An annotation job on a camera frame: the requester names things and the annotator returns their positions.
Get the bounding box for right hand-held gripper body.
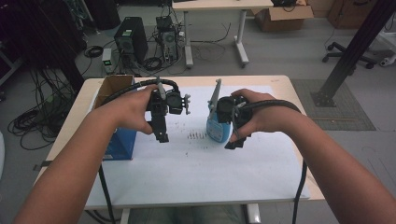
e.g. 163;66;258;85
207;78;254;141

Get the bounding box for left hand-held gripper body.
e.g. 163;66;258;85
146;77;191;125

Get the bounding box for blue bottle with white cap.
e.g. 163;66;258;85
205;119;232;144

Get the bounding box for blue and brown cardboard box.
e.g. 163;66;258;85
92;74;138;161

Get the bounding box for person's left hand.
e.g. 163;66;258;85
102;84;161;135

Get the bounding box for person's right hand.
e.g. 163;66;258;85
229;88;305;144

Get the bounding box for open computer case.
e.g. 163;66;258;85
155;15;180;64

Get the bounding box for white table leg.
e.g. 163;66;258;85
120;207;131;224
246;203;262;224

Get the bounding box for black computer tower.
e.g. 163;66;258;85
113;16;149;64

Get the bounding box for small white power device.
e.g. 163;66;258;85
101;48;114;75

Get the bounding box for person's legs in jeans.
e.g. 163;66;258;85
129;204;246;224

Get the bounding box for grey floor mat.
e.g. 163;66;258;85
290;78;377;132

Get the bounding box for open brown cardboard carton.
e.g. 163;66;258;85
251;4;315;33

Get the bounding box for white background desk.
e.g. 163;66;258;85
171;0;275;69

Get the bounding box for black office chair base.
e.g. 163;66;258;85
321;41;378;70

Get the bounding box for grey tape strip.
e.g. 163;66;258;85
33;160;53;172

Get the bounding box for closed brown cardboard carton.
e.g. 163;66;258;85
326;0;376;31

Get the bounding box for dark curtain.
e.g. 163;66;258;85
0;0;120;92

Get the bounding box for right hand-held gripper black cable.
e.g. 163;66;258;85
242;98;308;224

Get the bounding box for hand-held gripper black cable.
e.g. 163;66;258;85
97;78;180;224
242;98;308;224

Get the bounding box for left hand-held gripper black cable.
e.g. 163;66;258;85
97;78;180;224

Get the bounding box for coiled black cable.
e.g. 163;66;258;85
83;45;105;59

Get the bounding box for tangle of black floor cables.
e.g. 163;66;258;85
7;66;78;151

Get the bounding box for black metal post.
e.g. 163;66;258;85
310;0;396;108

